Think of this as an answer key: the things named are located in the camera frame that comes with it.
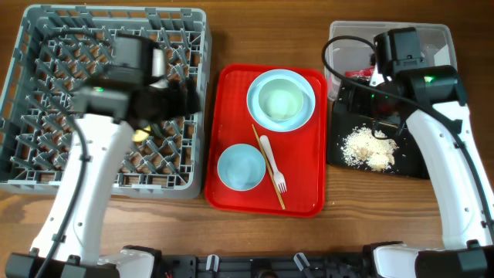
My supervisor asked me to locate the pile of rice scraps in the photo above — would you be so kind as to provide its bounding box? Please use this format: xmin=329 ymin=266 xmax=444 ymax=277
xmin=340 ymin=127 xmax=399 ymax=171

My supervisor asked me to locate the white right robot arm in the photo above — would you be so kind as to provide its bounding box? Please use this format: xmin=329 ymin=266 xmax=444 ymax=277
xmin=340 ymin=66 xmax=493 ymax=277

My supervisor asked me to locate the small light blue bowl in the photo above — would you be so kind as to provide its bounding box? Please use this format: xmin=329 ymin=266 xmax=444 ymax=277
xmin=217 ymin=144 xmax=266 ymax=192

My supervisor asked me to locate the white plastic fork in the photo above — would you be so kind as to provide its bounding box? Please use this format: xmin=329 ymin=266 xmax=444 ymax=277
xmin=260 ymin=135 xmax=287 ymax=193

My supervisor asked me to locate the light blue plate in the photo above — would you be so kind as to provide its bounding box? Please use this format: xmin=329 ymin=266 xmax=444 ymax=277
xmin=246 ymin=69 xmax=316 ymax=132

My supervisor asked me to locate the light green bowl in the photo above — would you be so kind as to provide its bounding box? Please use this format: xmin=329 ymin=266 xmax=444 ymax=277
xmin=259 ymin=79 xmax=304 ymax=121

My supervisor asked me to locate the black food waste tray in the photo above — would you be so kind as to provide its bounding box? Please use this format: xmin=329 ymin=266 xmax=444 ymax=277
xmin=327 ymin=101 xmax=429 ymax=180

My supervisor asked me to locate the grey plastic dishwasher rack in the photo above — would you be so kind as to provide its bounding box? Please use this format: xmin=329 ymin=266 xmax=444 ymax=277
xmin=1 ymin=5 xmax=212 ymax=198

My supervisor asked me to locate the wooden chopstick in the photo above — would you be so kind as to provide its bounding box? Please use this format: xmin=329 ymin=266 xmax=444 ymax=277
xmin=251 ymin=124 xmax=286 ymax=210

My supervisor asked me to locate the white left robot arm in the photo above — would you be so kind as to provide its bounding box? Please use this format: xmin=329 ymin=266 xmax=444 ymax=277
xmin=5 ymin=79 xmax=201 ymax=277

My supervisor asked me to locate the red sauce packet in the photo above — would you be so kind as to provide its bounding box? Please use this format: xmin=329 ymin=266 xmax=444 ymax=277
xmin=345 ymin=66 xmax=375 ymax=80

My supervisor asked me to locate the yellow cup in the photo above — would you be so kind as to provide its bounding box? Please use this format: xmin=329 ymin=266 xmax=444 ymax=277
xmin=132 ymin=126 xmax=151 ymax=142

